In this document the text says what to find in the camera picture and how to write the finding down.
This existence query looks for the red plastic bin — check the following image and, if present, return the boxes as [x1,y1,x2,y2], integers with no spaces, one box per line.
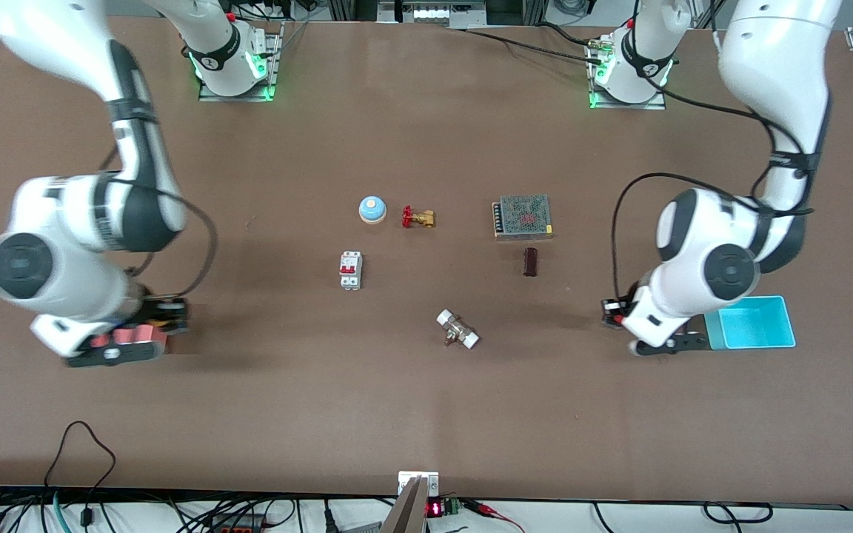
[110,326,170,356]

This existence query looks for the metal mesh power supply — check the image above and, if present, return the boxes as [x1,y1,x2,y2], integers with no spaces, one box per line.
[492,194,555,241]

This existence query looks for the blue plastic bin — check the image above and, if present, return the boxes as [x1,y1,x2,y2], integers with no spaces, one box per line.
[704,295,797,350]

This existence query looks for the metal fitting white ends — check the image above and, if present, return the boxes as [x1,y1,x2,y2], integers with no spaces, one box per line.
[436,309,481,350]

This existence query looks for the white red circuit breaker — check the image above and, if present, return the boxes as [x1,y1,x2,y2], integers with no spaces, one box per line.
[339,251,363,291]

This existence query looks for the red alligator clip lead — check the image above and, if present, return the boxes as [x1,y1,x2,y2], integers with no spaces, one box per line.
[464,500,523,533]

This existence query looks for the white mounting plate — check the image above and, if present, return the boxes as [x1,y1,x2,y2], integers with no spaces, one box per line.
[398,471,440,497]

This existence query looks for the grey metal beam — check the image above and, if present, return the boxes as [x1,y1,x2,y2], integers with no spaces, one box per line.
[381,476,429,533]

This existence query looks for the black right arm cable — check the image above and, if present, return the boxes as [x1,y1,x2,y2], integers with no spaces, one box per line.
[101,144,218,301]

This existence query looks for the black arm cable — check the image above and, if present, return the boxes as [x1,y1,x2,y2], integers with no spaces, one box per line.
[610,80,820,301]
[101,144,218,301]

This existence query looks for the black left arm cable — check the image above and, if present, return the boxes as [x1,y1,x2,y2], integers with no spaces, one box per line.
[610,80,820,301]

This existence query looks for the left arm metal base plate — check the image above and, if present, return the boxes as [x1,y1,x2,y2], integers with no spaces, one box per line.
[588,37,668,111]

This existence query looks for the black looped cable with ferrite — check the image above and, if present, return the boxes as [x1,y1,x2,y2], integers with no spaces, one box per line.
[43,420,118,528]

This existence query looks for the black coiled cable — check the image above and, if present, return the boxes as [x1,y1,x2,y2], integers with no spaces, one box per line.
[702,502,774,525]

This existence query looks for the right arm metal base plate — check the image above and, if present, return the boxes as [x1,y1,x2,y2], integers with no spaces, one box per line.
[198,22,284,103]

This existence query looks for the black table cable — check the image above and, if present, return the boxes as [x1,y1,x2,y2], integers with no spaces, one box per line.
[538,22,599,49]
[462,28,598,64]

